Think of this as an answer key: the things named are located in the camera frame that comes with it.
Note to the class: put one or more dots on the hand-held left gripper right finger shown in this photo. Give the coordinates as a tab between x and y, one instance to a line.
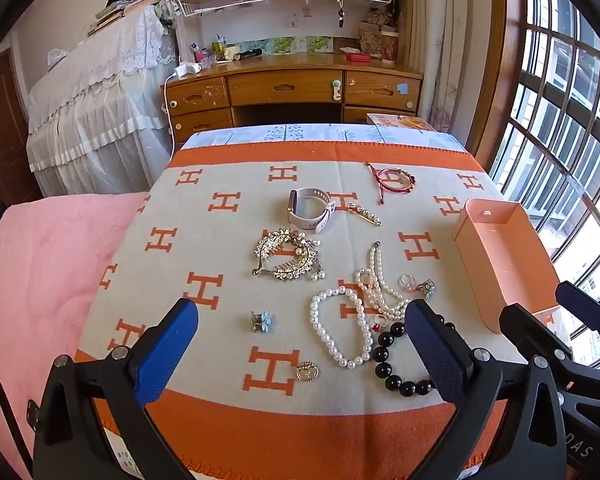
437	355

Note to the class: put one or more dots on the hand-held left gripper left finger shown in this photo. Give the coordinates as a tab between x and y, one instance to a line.
170	345

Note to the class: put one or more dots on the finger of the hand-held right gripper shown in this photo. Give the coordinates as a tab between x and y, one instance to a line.
585	310
530	330

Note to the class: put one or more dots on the pink box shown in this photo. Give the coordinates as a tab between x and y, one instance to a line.
505	255

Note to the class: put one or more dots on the blue flower hair clip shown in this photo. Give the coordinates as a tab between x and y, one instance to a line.
265	319

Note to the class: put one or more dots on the round gold brooch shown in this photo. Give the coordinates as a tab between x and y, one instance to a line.
305	375

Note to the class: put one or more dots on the rhinestone pearl hair comb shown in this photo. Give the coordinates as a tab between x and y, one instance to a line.
275	245

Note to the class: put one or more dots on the pink blanket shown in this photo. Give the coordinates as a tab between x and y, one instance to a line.
40	285

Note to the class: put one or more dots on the gold pearl hair clip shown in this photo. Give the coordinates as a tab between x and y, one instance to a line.
367	216

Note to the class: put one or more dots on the orange and beige patterned blanket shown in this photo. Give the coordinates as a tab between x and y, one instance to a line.
230	160

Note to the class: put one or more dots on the window with metal grille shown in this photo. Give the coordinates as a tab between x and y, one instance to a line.
555	110

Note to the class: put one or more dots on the orange magazine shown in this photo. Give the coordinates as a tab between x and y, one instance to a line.
395	121

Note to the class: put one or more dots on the piano under white lace cover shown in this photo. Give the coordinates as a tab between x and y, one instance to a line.
95	110

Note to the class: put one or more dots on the light blue printed sheet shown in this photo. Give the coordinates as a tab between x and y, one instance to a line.
305	134

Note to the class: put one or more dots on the blue sticker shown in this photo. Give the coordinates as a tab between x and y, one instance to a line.
403	89

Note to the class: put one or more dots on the brown wooden door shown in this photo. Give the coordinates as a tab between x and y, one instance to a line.
5	125

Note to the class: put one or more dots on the white charger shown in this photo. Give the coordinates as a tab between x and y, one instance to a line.
189	69

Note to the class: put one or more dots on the wooden desk with drawers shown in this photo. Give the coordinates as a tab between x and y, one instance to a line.
285	87

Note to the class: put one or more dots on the green and white drawer lock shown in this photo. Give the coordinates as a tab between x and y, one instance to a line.
336	90

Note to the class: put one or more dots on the cluster of small bottles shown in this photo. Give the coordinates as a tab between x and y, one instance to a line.
215	50

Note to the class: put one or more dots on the floral curtain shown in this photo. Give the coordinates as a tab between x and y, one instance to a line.
445	35

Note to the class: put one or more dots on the small red box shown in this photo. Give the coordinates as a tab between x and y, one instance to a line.
361	57

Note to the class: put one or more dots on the patterned paper cup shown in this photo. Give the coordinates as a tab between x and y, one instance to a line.
389	47

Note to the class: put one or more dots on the strip of green leaf pictures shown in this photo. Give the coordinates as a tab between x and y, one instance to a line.
285	45

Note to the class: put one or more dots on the brown patterned paper bag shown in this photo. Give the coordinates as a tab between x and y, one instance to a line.
369	35

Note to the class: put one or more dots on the stack of books on piano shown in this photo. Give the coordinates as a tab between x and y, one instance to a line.
115	10

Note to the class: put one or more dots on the hanging keys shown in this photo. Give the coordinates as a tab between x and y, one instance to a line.
341	17

